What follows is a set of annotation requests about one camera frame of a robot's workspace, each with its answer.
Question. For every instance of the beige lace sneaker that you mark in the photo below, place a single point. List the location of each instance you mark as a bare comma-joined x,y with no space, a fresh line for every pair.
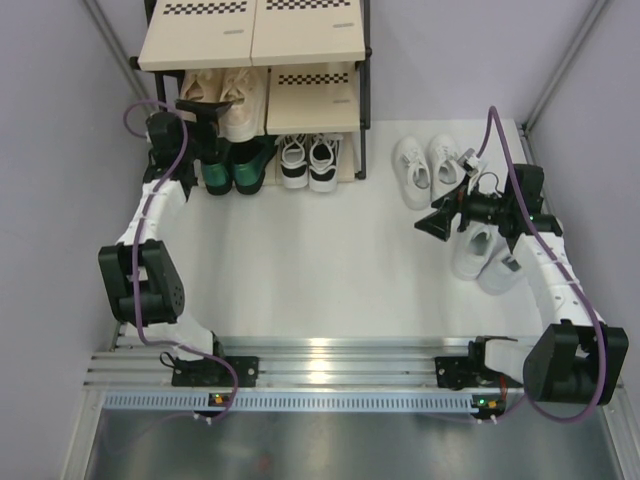
204,86
244,87

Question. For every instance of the aluminium frame post left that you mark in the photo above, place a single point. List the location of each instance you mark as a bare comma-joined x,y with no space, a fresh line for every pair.
115,47

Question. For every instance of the white leather sneaker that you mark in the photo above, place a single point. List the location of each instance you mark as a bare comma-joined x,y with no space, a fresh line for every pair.
473,250
501,273

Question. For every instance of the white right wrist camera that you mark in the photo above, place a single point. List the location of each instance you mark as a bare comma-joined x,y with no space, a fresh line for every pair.
469,162

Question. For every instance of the aluminium frame post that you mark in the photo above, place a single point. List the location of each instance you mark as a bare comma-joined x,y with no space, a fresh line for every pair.
115,47
577,42

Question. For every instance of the white leather sneaker left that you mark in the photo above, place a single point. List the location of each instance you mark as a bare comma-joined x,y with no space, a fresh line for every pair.
473,250

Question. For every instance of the white leather sneaker right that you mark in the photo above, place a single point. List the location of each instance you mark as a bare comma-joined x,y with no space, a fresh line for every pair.
501,273

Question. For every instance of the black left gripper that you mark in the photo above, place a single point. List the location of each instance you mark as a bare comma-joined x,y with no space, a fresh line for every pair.
206,115

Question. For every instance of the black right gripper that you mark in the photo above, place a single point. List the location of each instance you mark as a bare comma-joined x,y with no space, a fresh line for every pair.
439,222

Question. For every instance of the black white sneaker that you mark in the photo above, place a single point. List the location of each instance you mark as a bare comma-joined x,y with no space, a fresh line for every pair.
324,155
293,160

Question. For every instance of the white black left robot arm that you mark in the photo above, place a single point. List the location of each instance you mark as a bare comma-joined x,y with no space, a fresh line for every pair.
142,283

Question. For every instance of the black beige shoe shelf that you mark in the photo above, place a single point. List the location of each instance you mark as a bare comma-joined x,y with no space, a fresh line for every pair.
292,69

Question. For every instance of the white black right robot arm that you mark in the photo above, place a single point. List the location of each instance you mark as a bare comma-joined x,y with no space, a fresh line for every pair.
560,310

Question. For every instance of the green loafer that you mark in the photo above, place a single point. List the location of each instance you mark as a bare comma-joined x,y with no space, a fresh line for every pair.
249,162
217,174

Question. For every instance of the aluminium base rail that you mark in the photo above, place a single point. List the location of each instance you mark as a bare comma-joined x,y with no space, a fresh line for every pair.
478,379

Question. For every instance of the white grey sneaker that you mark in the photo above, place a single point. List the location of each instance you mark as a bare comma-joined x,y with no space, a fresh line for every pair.
442,155
412,173

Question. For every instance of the aluminium frame post right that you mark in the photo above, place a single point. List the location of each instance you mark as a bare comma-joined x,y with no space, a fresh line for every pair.
577,42

